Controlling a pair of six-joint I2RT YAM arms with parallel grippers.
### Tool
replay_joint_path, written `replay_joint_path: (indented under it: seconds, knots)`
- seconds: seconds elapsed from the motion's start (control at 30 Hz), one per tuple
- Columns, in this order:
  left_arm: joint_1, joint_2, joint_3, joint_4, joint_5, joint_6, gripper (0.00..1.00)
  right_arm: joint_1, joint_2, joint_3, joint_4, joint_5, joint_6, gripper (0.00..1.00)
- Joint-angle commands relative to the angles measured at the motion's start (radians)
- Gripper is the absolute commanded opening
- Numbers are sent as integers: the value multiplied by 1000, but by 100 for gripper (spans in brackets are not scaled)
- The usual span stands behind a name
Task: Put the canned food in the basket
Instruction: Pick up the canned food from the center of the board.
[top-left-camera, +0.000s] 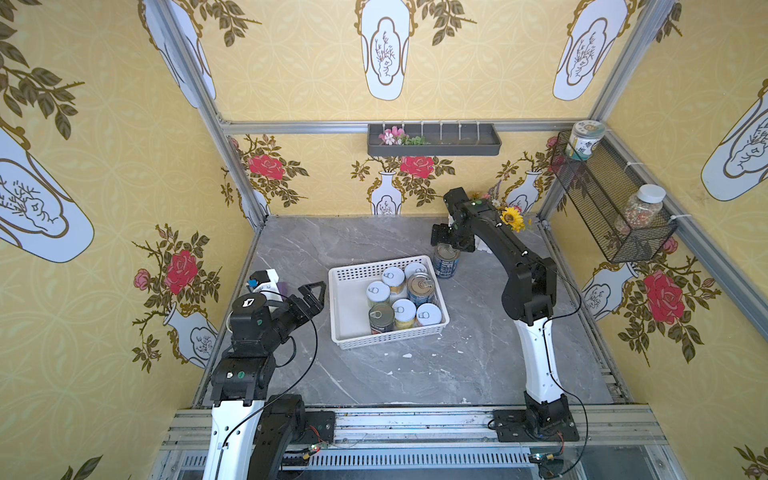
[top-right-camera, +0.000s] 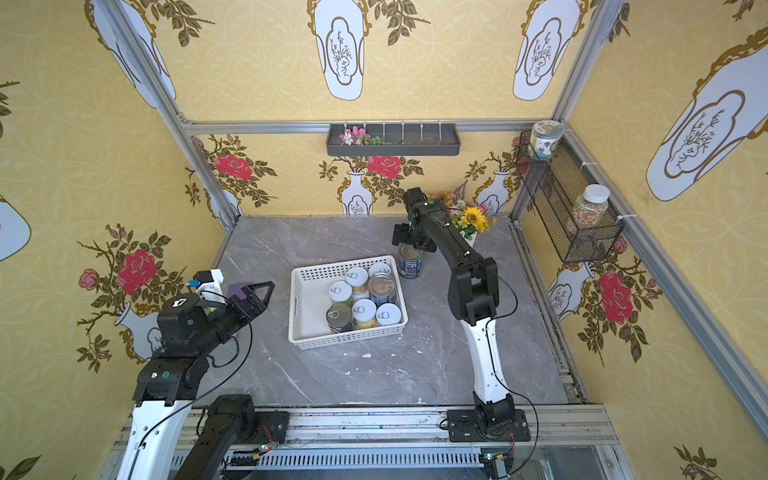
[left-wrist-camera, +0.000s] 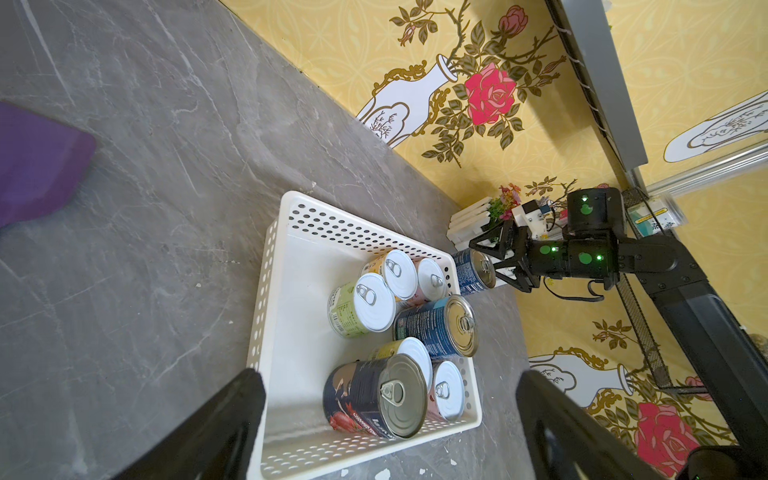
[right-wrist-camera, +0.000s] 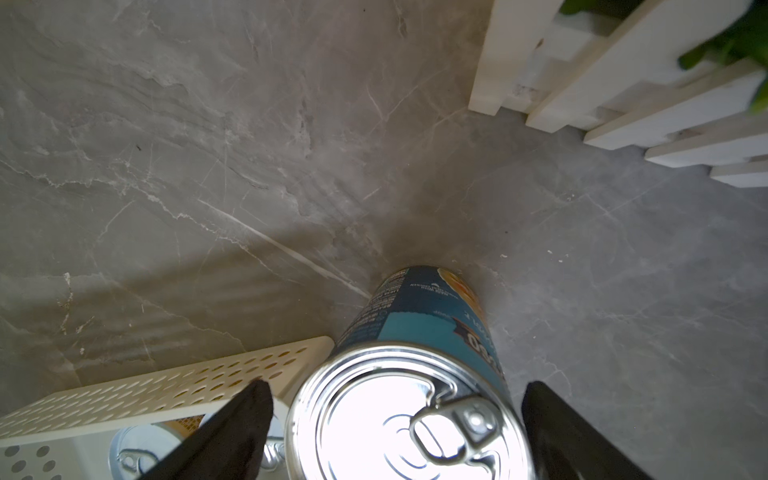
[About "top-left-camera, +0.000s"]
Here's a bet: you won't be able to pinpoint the tall blue nutrition label can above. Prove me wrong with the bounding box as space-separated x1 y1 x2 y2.
433 243 460 279

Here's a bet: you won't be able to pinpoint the pink label can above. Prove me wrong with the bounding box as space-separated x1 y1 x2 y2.
416 302 443 327
404 262 428 279

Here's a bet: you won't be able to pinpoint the blue label gold lid can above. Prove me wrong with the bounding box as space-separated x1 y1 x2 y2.
406 272 436 307

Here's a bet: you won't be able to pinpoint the orange label white lid can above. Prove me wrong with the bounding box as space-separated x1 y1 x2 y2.
381 266 406 295

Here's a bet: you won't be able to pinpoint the green label white lid can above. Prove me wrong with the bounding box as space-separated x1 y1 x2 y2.
365 280 391 308

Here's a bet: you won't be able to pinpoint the yellow label white lid can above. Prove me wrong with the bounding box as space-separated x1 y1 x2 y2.
392 298 417 330

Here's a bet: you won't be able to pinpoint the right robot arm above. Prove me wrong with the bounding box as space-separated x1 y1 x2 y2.
431 187 579 441

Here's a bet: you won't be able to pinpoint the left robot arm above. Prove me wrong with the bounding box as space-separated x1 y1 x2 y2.
203 281 327 479

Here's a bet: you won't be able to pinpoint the white perforated plastic basket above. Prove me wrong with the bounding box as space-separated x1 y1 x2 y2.
328 255 450 349

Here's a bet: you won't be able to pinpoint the white picket fence flower planter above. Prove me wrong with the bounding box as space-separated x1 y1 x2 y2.
469 193 525 253

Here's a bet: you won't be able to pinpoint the pink flowers in shelf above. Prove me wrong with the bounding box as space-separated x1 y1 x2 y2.
378 126 427 146

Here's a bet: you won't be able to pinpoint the green label jar white lid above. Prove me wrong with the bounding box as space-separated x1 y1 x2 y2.
564 120 606 161

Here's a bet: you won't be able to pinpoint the clear jar white lid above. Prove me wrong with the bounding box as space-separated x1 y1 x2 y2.
615 184 666 235

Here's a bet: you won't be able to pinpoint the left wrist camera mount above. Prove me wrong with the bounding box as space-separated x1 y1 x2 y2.
246 269 282 300

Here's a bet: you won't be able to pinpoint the grey wall shelf tray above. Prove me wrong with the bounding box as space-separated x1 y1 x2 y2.
367 120 502 157

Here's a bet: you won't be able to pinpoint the black wire wall basket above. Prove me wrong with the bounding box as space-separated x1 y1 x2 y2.
550 131 677 263

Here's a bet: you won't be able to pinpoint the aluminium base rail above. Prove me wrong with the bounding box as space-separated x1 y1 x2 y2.
151 404 684 479

